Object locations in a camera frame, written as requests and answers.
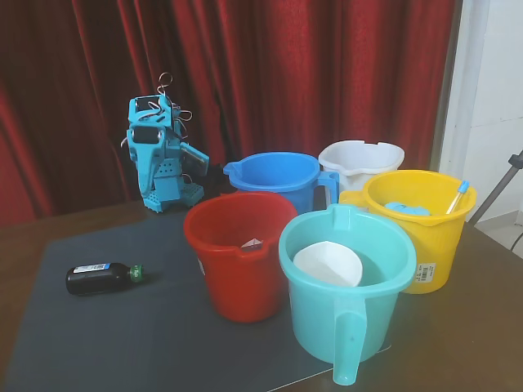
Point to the dark grey mat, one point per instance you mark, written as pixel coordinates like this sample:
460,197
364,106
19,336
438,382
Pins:
122,335

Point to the white folded paper piece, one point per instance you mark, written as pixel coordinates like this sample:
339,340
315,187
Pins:
252,243

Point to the grey tripod leg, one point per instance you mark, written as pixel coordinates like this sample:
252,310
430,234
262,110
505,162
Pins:
496,188

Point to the blue rubber glove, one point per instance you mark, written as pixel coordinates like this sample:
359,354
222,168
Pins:
406,209

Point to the white plastic bucket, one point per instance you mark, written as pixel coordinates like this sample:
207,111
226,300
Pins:
347,175

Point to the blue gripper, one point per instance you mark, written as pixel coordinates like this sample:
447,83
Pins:
145,152

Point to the blue plastic bucket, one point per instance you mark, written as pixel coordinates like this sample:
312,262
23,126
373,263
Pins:
294,192

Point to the teal plastic bucket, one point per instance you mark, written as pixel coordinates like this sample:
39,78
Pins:
323,322

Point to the dark bottle with green cap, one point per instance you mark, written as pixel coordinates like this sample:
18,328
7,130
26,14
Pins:
98,279

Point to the red plastic bucket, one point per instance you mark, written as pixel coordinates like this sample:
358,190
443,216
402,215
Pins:
241,286

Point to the yellow plastic bucket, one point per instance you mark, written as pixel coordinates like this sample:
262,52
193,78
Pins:
433,249

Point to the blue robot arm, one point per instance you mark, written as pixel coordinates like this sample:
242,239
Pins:
167,183

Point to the red curtain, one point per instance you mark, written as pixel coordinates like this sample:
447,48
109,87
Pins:
286,73

